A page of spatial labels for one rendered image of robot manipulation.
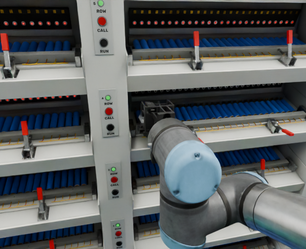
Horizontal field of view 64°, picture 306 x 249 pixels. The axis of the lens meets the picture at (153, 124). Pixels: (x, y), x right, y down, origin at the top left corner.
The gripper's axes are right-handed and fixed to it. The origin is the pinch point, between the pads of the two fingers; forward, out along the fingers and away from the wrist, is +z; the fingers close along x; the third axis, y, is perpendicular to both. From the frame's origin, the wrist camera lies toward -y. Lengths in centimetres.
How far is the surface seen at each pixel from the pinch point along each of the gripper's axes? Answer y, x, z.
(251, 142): -8.1, -30.0, -8.3
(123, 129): 0.2, 8.2, -8.6
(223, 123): -2.9, -22.5, -4.1
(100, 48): 20.0, 12.3, -9.7
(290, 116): -2.8, -45.8, -4.6
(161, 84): 11.1, -1.9, -8.4
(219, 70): 13.8, -17.1, -9.0
